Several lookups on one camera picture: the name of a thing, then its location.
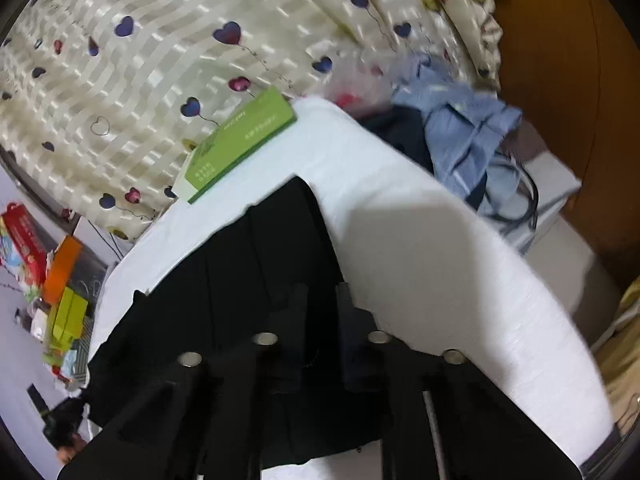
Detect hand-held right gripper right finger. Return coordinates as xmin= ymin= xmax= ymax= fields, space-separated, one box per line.
xmin=335 ymin=282 xmax=586 ymax=480

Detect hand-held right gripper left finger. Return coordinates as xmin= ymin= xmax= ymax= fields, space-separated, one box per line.
xmin=57 ymin=282 xmax=311 ymax=480

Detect black pants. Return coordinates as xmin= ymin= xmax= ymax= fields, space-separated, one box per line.
xmin=85 ymin=175 xmax=391 ymax=468

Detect striped grey box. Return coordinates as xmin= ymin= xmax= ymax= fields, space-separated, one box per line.
xmin=65 ymin=302 xmax=101 ymax=391

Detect white embossed towel blanket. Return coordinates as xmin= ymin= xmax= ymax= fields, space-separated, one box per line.
xmin=87 ymin=96 xmax=618 ymax=480

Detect yellow-green shoe box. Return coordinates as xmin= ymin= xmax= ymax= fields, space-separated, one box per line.
xmin=47 ymin=287 xmax=91 ymax=356

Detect clear plastic storage box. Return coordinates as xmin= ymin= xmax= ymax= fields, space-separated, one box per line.
xmin=65 ymin=245 xmax=118 ymax=311

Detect orange box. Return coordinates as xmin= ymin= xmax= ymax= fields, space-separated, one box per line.
xmin=42 ymin=235 xmax=83 ymax=306

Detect red snack packet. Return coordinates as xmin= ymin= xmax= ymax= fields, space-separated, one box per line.
xmin=0 ymin=201 xmax=51 ymax=286

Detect flat green and white box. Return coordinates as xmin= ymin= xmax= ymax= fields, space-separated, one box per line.
xmin=172 ymin=86 xmax=298 ymax=205

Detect dark navy cloth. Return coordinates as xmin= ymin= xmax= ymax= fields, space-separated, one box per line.
xmin=360 ymin=107 xmax=441 ymax=171

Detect beige bed sheet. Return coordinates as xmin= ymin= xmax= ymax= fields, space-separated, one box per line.
xmin=520 ymin=212 xmax=623 ymax=361

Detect blue striped shirt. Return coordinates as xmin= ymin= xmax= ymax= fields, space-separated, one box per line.
xmin=392 ymin=52 xmax=523 ymax=211

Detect pink plastic bag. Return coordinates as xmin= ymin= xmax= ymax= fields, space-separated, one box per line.
xmin=325 ymin=55 xmax=396 ymax=116

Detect yellow patterned cloth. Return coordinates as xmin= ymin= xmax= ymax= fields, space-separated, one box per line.
xmin=595 ymin=275 xmax=640 ymax=441

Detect heart print cream curtain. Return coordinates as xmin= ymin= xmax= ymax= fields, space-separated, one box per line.
xmin=0 ymin=0 xmax=516 ymax=241

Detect brown wooden headboard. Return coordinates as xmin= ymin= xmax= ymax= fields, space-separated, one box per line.
xmin=492 ymin=0 xmax=640 ymax=281

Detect black cable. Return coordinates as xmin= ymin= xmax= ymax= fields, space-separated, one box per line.
xmin=480 ymin=155 xmax=541 ymax=236

